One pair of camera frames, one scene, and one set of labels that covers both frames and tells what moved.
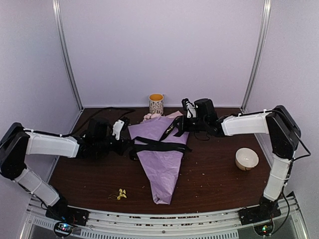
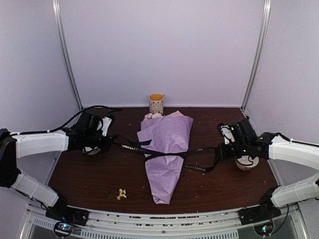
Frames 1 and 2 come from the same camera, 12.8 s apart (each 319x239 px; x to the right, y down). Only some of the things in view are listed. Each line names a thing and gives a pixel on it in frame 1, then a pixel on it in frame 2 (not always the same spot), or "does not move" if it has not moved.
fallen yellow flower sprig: [118, 194] does not move
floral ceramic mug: [156, 103] does not move
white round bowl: [246, 159] does not move
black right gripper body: [200, 125] to [239, 150]
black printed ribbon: [142, 144] to [141, 147]
